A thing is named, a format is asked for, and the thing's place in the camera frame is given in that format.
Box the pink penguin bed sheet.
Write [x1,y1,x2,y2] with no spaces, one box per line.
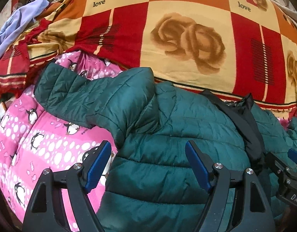
[0,51,122,225]

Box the dark green puffer jacket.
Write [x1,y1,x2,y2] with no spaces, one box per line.
[34,63,297,231]

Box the red beige rose blanket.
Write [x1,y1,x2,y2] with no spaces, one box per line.
[0,0,297,118]

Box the lavender cloth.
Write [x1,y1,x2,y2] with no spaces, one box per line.
[0,0,49,58]

